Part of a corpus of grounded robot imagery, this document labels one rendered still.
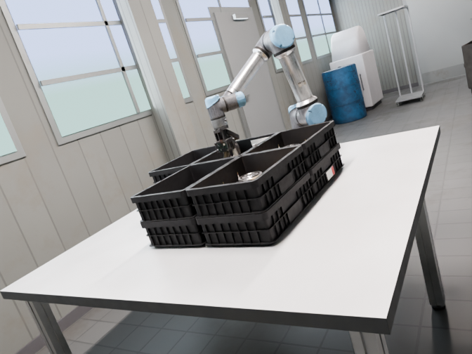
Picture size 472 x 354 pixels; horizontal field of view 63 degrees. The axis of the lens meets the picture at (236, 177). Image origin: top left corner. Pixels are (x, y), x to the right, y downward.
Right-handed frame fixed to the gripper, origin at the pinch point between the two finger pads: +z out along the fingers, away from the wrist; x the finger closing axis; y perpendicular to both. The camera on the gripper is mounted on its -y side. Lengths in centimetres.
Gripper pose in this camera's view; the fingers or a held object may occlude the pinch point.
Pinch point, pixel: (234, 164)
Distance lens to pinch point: 196.7
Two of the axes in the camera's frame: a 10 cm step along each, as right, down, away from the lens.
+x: 8.4, -1.5, -5.2
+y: -4.5, 3.4, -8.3
